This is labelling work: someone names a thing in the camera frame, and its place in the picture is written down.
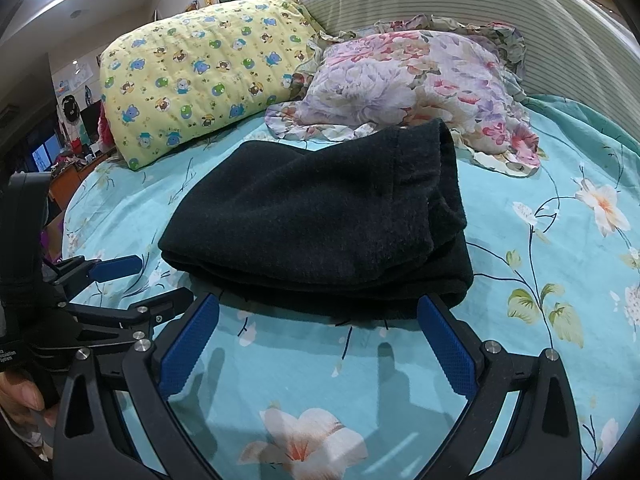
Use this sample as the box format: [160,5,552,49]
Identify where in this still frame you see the yellow cartoon print pillow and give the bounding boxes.
[98,0,327,171]

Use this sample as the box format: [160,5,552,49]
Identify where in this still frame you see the teal floral bedsheet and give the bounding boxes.
[62,92,640,480]

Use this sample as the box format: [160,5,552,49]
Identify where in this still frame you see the white striped padded headboard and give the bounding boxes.
[285,0,640,137]

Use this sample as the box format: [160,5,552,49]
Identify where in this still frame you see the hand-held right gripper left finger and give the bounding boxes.
[52,293,221,480]

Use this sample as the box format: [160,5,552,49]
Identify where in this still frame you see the purple pink floral pillow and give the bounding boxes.
[264,16,544,179]

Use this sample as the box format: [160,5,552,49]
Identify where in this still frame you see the person's left hand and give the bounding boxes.
[0,367,62,461]

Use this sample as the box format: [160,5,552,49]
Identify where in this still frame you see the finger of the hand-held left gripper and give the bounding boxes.
[49,253,144,287]
[64,287,196,344]

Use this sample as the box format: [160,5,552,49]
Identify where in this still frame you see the black fleece pants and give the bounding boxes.
[157,117,476,329]

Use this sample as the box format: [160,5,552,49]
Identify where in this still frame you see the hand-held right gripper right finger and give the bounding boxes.
[416,293,584,480]

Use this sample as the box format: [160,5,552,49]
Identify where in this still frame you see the wooden desk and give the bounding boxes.
[47,152,109,212]

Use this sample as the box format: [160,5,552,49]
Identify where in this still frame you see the red cloth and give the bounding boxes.
[97,104,119,157]

